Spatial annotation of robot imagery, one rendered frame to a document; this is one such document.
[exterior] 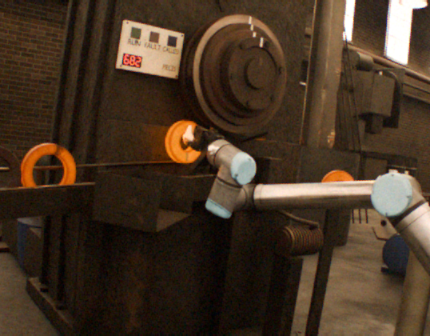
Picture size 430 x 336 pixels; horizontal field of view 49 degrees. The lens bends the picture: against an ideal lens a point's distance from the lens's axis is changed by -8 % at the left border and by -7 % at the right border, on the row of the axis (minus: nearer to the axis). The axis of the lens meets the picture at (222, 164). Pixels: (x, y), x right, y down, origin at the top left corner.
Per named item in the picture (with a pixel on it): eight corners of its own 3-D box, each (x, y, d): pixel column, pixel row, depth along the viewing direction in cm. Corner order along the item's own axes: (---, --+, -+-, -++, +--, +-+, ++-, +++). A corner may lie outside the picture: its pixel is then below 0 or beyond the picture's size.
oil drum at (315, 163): (275, 234, 484) (288, 142, 479) (315, 232, 521) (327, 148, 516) (320, 248, 437) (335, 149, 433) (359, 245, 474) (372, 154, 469)
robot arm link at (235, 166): (229, 185, 155) (241, 155, 153) (208, 169, 165) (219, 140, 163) (251, 189, 161) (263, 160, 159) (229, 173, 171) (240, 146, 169)
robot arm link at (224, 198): (238, 219, 168) (252, 186, 166) (219, 221, 159) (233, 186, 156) (217, 206, 173) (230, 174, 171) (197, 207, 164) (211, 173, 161)
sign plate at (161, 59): (115, 68, 177) (123, 20, 176) (175, 78, 193) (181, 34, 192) (118, 68, 175) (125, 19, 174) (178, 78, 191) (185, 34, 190)
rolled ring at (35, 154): (14, 157, 145) (11, 156, 147) (35, 210, 151) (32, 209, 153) (65, 135, 154) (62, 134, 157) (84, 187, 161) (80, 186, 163)
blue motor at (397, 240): (375, 274, 357) (383, 230, 356) (392, 262, 406) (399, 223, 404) (415, 282, 341) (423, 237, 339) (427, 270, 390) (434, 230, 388)
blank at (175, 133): (165, 120, 181) (170, 120, 179) (200, 121, 191) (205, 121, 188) (164, 163, 183) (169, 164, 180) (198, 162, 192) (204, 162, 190)
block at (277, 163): (246, 210, 216) (253, 155, 215) (260, 210, 221) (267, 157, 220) (263, 215, 208) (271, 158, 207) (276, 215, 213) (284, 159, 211)
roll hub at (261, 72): (216, 104, 183) (225, 30, 181) (271, 114, 200) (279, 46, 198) (224, 104, 178) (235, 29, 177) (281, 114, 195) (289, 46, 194)
